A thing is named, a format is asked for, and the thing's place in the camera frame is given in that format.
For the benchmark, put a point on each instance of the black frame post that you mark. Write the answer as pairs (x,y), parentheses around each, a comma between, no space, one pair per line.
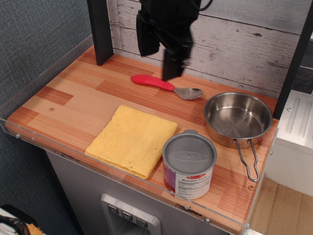
(295,64)
(101,31)

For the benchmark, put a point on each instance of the clear acrylic table guard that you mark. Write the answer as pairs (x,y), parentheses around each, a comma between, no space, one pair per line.
(66,108)

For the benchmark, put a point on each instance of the black right frame post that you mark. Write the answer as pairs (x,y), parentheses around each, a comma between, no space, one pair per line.
(295,64)

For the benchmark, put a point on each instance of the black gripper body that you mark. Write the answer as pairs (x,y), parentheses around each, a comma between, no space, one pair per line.
(171,20)

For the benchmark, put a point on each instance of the yellow folded cloth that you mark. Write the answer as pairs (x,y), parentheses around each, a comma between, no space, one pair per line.
(132,141)

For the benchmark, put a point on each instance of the silver dispenser button panel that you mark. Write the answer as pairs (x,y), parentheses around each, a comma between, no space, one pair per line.
(125,219)

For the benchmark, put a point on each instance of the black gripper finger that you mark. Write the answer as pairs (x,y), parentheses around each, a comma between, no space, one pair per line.
(148,41)
(175,60)

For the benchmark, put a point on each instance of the grey toy fridge cabinet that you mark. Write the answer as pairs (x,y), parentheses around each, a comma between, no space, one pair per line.
(84,185)

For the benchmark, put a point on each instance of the toy tin can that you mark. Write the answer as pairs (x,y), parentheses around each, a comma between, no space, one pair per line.
(188,162)

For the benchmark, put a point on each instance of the white toy appliance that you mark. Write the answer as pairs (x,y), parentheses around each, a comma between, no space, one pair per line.
(290,162)

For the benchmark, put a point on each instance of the black left frame post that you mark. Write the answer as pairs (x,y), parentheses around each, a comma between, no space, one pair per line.
(101,31)

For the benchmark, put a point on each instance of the steel pan with wire handle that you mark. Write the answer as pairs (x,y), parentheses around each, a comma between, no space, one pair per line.
(238,120)

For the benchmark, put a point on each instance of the red handled metal spoon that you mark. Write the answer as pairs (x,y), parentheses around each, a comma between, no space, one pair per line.
(184,93)

